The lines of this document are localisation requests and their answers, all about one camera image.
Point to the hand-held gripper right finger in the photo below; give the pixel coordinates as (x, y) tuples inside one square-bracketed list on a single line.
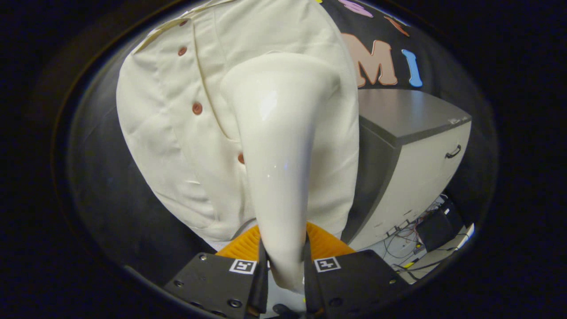
[(354, 281)]

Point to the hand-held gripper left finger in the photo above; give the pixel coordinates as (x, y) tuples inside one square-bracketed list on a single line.
[(212, 281)]

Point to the cream button shirt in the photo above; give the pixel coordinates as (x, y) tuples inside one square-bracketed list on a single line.
[(168, 133)]

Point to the black box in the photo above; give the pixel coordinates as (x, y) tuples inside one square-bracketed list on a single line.
[(438, 226)]

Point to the white flat board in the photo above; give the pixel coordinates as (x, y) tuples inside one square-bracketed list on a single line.
[(465, 232)]

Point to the black backdrop cloth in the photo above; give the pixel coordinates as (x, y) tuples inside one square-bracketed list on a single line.
[(115, 208)]

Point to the beige cabinet grey top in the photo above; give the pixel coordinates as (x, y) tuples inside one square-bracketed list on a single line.
[(421, 177)]

